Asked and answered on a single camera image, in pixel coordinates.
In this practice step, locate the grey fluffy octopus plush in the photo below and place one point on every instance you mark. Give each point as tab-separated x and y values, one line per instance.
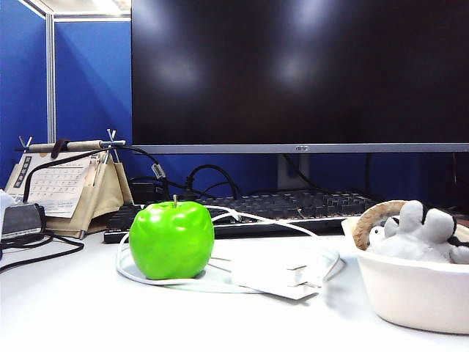
414	242

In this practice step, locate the black power box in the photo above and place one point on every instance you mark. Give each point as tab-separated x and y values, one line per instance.
144	190

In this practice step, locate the black box device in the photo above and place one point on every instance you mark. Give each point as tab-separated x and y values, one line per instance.
22	220

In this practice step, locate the grey monitor stand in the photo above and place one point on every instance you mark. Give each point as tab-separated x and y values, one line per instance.
293	179

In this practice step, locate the black computer keyboard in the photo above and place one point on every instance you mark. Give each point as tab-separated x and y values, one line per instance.
318	205

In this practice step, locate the green plastic apple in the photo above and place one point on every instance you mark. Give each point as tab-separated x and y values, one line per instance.
168	242

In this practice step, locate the white power adapter brick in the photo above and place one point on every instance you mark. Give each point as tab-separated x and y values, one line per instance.
264	275

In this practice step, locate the black computer monitor silver bezel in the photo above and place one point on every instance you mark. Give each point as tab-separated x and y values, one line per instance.
293	73

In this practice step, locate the canvas tent desk calendar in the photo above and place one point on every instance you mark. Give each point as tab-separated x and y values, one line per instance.
58	179

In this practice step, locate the cream plastic bowl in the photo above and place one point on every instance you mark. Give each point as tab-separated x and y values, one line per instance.
403	293

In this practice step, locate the white tissue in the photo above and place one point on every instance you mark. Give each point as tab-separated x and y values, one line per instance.
4	201

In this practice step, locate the aluminium partition post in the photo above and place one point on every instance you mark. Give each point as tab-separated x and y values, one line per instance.
51	73

